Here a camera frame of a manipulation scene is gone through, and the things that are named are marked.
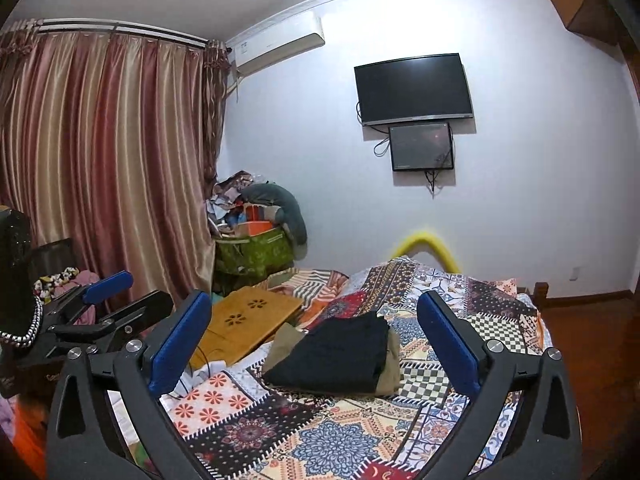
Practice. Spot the white wall outlet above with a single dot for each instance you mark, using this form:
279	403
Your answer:
576	272

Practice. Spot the pink cloth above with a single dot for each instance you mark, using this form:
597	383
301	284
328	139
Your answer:
87	280

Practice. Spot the green patterned storage bag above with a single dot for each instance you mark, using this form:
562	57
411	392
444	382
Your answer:
255	255

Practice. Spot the striped pink curtain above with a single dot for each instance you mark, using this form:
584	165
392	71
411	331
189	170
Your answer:
110	160

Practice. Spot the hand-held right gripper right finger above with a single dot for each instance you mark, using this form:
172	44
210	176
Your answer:
447	340

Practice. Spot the yellow hoop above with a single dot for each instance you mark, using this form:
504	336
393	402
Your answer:
425	237

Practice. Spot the patchwork printed bedsheet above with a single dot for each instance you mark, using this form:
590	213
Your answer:
320	435

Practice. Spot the large black television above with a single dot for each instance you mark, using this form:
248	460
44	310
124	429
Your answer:
412	87

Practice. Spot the wooden bed post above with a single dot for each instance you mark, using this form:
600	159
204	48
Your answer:
541	295

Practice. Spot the yellow floral cloth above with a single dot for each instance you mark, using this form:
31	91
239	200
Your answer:
57	280

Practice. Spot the curtain rail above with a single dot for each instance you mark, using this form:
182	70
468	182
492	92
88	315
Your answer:
125	30

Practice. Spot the white air conditioner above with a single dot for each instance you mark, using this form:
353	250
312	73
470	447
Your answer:
280	42

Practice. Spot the small black monitor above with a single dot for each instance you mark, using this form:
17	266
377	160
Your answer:
420	145

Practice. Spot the orange box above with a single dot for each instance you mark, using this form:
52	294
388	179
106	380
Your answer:
255	229

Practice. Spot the black pants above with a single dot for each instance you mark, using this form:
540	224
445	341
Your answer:
335	350

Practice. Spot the striped orange blanket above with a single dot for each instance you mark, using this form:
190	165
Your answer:
320	285

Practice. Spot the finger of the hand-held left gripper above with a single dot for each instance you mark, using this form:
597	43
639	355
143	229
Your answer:
140	310
107	284

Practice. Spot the wooden lap desk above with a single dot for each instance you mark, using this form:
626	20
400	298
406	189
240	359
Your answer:
250	320

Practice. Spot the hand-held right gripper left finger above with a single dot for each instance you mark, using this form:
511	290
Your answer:
180	345

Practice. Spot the khaki pants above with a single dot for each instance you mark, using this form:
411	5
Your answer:
392	370

